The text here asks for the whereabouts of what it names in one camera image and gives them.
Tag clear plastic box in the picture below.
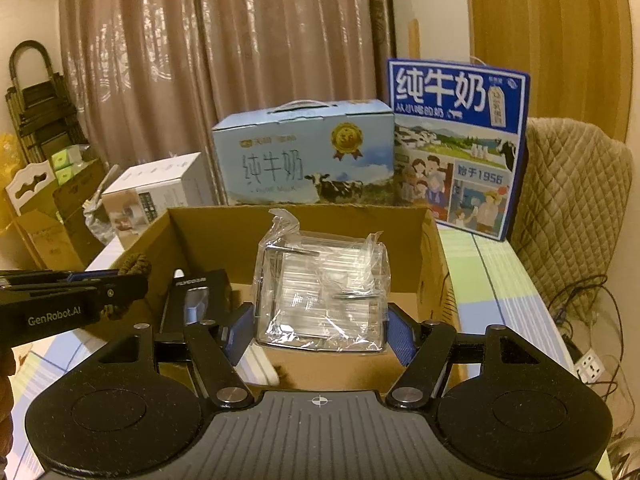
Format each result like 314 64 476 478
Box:
253 208 390 353

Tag dark blue milk carton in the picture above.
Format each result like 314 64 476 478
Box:
387 58 530 240

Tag brown curtain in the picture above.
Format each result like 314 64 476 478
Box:
60 0 396 168

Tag white beige product box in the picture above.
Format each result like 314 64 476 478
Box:
102 152 214 249

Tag small black product box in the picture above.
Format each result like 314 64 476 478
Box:
160 269 233 334

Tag checkered bed sheet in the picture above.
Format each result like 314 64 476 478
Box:
8 224 614 480

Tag open brown cardboard box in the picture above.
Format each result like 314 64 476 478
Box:
84 202 469 396

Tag light blue milk carton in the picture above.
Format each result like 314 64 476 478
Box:
212 99 394 205

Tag white power strip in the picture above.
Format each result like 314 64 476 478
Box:
574 349 605 385

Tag cardboard boxes pile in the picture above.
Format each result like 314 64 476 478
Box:
6 159 106 271

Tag quilted beige chair back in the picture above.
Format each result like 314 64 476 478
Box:
510 118 634 321

